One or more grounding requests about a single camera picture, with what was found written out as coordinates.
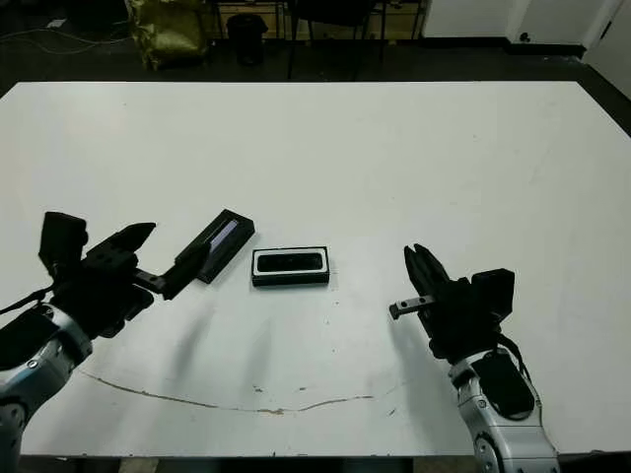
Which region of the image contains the white floor cable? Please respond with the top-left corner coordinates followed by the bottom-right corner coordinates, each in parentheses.
top-left (0, 24), bottom-right (134, 53)

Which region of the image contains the black box lid with window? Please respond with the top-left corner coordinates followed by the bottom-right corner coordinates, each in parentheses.
top-left (175, 209), bottom-right (256, 286)

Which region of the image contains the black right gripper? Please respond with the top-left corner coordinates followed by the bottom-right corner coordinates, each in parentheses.
top-left (388, 243), bottom-right (499, 361)

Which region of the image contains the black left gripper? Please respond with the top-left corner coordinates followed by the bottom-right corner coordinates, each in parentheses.
top-left (51, 222), bottom-right (212, 339)

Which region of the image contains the black office chair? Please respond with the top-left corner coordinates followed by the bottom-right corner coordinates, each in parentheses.
top-left (285, 0), bottom-right (386, 83)

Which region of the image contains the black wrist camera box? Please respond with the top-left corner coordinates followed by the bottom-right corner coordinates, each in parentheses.
top-left (470, 268), bottom-right (517, 321)
top-left (37, 211), bottom-right (89, 272)

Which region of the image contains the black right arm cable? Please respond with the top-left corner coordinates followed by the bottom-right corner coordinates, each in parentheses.
top-left (495, 334), bottom-right (533, 385)

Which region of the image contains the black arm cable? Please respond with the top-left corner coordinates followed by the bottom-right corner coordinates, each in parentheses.
top-left (0, 283), bottom-right (55, 316)
top-left (495, 334), bottom-right (533, 385)

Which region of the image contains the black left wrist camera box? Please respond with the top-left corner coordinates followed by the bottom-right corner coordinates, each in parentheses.
top-left (37, 211), bottom-right (89, 272)

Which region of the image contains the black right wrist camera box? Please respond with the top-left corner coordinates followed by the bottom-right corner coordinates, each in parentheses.
top-left (470, 268), bottom-right (517, 321)

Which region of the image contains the black trash bin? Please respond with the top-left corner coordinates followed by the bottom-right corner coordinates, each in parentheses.
top-left (225, 13), bottom-right (270, 66)

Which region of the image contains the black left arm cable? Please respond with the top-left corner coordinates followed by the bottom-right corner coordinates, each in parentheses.
top-left (0, 283), bottom-right (55, 316)

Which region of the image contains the crumpled yellow-green bag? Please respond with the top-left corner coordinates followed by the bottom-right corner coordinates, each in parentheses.
top-left (128, 0), bottom-right (211, 70)

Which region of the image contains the black box base white insert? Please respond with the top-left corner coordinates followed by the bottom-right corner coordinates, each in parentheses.
top-left (250, 244), bottom-right (330, 289)

